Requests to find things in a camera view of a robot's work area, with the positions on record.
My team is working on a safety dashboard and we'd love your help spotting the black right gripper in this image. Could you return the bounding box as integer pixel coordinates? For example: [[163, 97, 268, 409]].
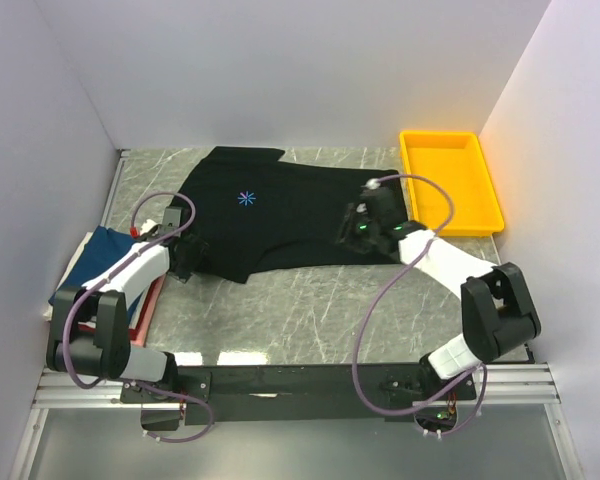
[[326, 204, 379, 255]]

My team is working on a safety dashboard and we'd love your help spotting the black t shirt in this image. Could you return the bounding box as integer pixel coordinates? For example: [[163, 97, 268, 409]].
[[172, 147, 404, 283]]

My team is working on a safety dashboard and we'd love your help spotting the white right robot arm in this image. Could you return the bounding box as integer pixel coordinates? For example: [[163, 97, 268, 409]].
[[337, 187, 541, 399]]

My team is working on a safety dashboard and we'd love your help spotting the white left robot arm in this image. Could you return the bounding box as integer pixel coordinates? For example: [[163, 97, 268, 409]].
[[46, 207, 208, 402]]

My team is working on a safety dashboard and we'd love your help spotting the folded white t shirt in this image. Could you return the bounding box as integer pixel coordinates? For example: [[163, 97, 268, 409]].
[[43, 232, 93, 322]]

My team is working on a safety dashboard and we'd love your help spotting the yellow plastic bin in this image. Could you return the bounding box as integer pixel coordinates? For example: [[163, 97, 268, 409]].
[[399, 130, 505, 237]]

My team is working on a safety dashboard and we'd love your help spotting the folded red t shirt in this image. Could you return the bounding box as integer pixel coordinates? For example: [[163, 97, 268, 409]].
[[76, 321, 97, 334]]

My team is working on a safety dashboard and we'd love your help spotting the black base crossbar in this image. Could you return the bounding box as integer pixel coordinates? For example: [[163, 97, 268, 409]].
[[120, 363, 451, 425]]

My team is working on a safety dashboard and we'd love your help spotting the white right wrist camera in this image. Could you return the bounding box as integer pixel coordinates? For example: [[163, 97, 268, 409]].
[[364, 178, 382, 190]]

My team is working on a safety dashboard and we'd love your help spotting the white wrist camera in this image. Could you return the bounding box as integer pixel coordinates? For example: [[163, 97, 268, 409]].
[[364, 178, 382, 190], [129, 219, 159, 240]]

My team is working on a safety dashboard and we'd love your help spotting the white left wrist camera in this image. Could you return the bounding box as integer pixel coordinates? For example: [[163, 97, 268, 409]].
[[129, 219, 159, 240]]

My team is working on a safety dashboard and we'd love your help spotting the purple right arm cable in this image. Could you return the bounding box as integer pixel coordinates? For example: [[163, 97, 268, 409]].
[[353, 174, 489, 437]]

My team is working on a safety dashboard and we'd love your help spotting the aluminium rail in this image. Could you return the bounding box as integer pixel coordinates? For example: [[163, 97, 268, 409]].
[[32, 364, 561, 409]]

